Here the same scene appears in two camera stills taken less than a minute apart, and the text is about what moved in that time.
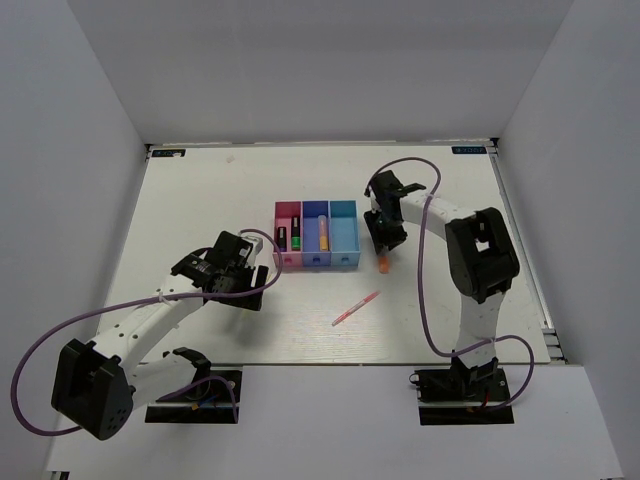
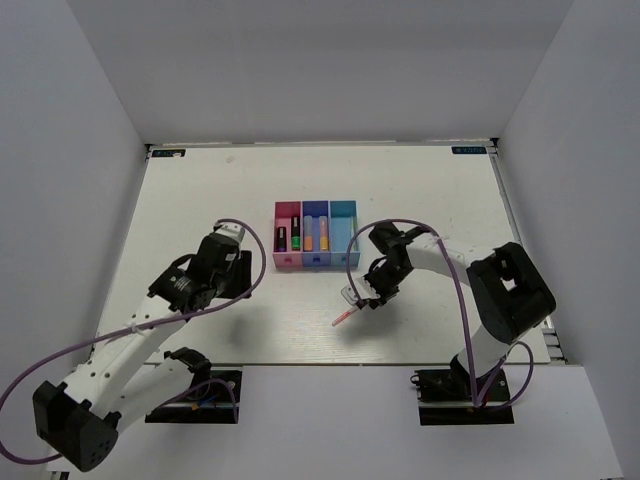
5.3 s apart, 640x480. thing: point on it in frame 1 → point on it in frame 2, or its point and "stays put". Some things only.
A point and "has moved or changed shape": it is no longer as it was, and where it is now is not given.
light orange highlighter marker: [323, 234] stays put
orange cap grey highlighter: [384, 263] has moved or changed shape
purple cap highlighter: [282, 238] stays put
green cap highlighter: [296, 233] stays put
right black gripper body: [383, 230] → [384, 280]
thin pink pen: [355, 308] stays put
